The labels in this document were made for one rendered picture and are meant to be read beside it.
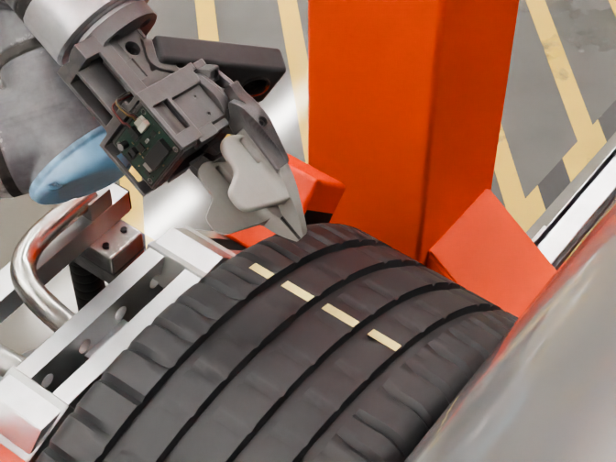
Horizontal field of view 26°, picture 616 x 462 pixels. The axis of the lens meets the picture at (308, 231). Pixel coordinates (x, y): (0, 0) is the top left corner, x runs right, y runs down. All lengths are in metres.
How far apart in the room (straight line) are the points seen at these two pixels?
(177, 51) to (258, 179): 0.12
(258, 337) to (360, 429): 0.11
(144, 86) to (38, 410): 0.28
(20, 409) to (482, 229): 0.67
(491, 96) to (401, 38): 0.19
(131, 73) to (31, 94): 0.14
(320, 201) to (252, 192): 0.27
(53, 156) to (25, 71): 0.08
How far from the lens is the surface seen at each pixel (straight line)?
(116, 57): 1.00
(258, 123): 0.98
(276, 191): 0.99
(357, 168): 1.47
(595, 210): 2.24
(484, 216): 1.57
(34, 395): 1.10
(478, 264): 1.55
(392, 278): 1.14
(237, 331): 1.04
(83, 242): 1.40
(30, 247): 1.34
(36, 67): 1.11
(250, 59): 1.05
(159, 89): 0.97
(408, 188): 1.43
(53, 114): 1.10
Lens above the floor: 2.01
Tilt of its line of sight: 48 degrees down
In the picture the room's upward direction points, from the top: straight up
